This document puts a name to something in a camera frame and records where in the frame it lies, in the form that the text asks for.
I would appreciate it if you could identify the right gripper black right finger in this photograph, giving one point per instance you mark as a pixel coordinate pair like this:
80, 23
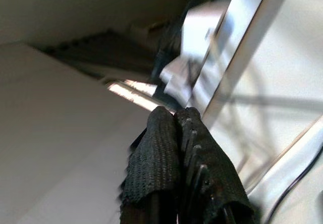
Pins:
209, 178

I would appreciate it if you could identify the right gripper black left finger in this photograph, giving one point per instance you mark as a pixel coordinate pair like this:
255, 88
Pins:
154, 158

